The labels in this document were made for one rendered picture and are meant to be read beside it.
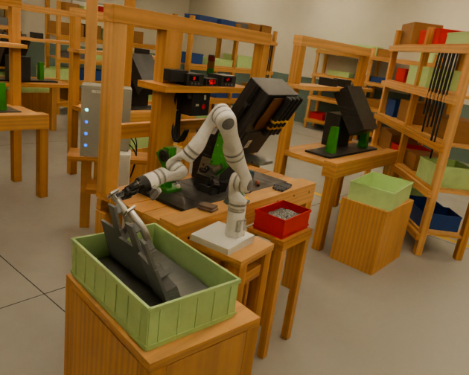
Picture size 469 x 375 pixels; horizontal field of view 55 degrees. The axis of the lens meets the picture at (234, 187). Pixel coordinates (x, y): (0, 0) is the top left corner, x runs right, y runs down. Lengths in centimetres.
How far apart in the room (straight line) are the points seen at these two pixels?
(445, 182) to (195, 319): 376
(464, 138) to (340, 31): 809
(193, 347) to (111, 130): 143
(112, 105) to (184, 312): 139
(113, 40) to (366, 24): 1020
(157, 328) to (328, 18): 1177
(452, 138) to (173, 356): 377
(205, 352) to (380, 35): 1098
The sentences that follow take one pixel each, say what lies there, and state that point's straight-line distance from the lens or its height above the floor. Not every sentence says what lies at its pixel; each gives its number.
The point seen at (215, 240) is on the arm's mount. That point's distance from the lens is 228.
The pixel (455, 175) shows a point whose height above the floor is 86.
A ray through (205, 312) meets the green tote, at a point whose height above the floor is 86.
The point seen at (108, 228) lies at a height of 102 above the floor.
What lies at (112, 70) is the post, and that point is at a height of 160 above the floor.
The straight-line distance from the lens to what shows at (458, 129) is 498.
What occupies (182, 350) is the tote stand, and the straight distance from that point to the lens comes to 169.
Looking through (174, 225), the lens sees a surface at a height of 89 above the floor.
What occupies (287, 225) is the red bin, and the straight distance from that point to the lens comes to 263.
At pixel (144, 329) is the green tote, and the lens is 163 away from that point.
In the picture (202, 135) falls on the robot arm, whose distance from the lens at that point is 198.
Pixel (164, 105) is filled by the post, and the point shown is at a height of 140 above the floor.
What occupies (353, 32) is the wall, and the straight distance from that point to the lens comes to 1253.
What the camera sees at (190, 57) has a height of 153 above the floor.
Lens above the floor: 181
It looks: 17 degrees down
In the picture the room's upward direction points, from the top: 8 degrees clockwise
